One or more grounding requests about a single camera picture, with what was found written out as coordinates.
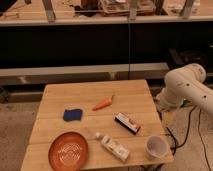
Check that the white plastic cup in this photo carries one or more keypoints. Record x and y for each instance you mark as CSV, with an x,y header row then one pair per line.
x,y
156,147

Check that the orange ceramic bowl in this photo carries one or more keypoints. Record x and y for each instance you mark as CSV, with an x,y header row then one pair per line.
x,y
68,152

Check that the wooden table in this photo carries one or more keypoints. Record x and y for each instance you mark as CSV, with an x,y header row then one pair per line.
x,y
131,97

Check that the black and white box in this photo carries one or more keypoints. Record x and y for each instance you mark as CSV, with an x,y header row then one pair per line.
x,y
127,123

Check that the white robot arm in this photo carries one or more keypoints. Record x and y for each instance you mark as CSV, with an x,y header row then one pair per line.
x,y
186,83

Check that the orange carrot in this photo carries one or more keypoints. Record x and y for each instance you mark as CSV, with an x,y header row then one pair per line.
x,y
104,103

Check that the blue sponge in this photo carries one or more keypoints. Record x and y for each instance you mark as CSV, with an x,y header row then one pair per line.
x,y
71,115

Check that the white lotion bottle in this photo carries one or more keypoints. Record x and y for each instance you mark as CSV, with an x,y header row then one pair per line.
x,y
113,146

